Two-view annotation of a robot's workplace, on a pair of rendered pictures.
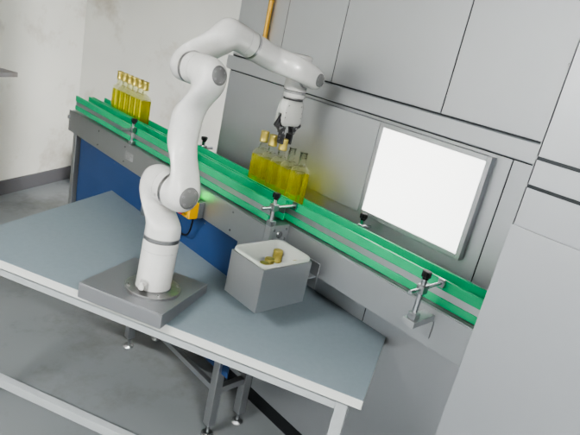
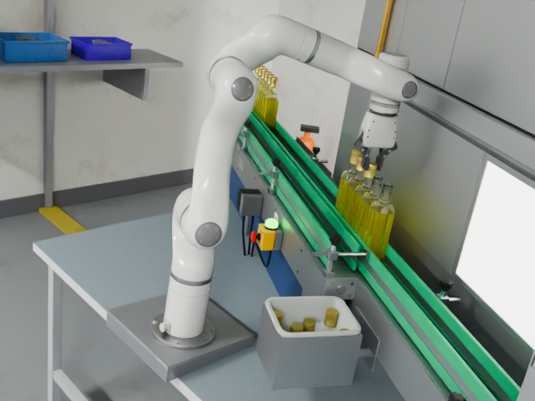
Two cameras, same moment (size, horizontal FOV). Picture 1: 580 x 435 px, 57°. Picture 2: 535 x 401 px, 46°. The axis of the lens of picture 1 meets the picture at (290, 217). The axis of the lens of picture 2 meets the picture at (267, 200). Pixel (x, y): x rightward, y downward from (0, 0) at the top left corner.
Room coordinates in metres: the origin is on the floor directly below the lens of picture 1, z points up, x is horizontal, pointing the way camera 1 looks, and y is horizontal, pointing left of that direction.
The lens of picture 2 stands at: (0.38, -0.51, 1.89)
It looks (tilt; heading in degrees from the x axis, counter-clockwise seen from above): 22 degrees down; 29
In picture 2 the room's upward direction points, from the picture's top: 8 degrees clockwise
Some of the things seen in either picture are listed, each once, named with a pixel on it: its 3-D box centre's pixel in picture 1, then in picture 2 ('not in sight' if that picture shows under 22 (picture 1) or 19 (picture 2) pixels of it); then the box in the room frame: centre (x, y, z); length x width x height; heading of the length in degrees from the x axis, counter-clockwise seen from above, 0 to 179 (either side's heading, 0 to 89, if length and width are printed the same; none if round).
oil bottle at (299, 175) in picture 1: (295, 192); (376, 235); (1.98, 0.00, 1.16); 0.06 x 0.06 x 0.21; 46
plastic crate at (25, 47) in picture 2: not in sight; (28, 47); (2.69, 2.36, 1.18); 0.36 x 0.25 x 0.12; 165
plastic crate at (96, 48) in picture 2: not in sight; (101, 48); (3.11, 2.25, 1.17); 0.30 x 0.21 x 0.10; 165
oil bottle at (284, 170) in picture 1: (285, 186); (367, 225); (2.02, 0.05, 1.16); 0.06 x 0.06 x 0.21; 46
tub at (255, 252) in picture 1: (270, 263); (310, 328); (1.70, 0.03, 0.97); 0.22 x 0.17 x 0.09; 137
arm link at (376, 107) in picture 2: (294, 94); (384, 106); (2.06, 0.08, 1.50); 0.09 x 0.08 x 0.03; 137
